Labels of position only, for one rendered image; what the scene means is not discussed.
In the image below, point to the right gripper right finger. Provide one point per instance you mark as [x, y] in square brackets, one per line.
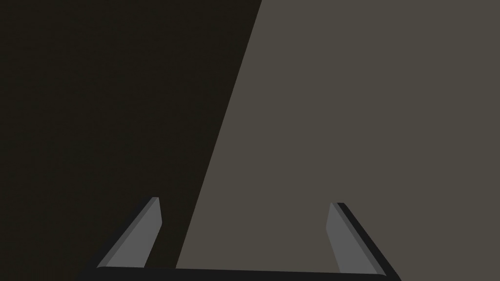
[351, 246]

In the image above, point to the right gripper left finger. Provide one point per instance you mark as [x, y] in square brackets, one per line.
[134, 244]

